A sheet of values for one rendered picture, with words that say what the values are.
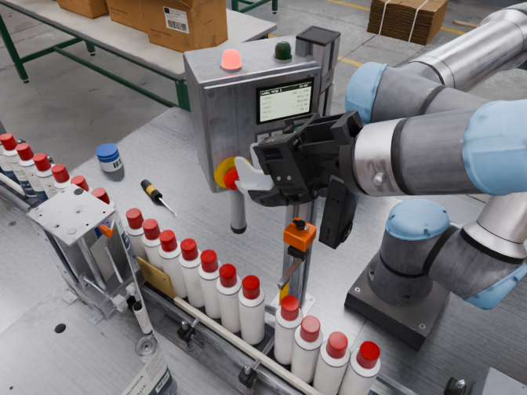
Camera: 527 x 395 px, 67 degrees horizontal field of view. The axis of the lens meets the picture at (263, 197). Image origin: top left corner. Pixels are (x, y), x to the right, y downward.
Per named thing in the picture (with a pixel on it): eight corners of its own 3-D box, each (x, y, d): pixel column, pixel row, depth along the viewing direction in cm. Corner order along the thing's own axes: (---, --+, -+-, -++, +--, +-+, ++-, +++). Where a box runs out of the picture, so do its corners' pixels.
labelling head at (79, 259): (68, 288, 97) (23, 215, 79) (110, 253, 104) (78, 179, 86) (107, 319, 91) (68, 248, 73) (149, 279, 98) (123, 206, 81)
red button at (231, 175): (219, 164, 58) (225, 176, 56) (244, 157, 59) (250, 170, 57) (221, 183, 61) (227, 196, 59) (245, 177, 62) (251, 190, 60)
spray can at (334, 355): (310, 396, 79) (320, 350, 65) (314, 371, 83) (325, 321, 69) (336, 404, 78) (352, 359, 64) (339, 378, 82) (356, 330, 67)
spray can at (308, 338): (285, 369, 83) (289, 320, 69) (304, 355, 85) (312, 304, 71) (300, 391, 80) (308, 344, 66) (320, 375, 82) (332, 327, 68)
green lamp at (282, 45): (270, 56, 54) (270, 39, 52) (288, 53, 54) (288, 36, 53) (277, 65, 52) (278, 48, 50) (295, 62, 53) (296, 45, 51)
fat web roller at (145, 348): (149, 391, 80) (126, 349, 67) (165, 372, 83) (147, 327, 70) (165, 405, 78) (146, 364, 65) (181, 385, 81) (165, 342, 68)
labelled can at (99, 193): (106, 250, 105) (81, 193, 91) (121, 237, 108) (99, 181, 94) (119, 259, 103) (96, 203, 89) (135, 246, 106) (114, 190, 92)
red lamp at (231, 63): (219, 65, 52) (217, 48, 50) (238, 62, 53) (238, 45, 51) (225, 74, 50) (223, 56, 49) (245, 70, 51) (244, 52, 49)
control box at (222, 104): (197, 159, 68) (181, 50, 55) (289, 138, 72) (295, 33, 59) (212, 198, 61) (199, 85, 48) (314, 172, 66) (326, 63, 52)
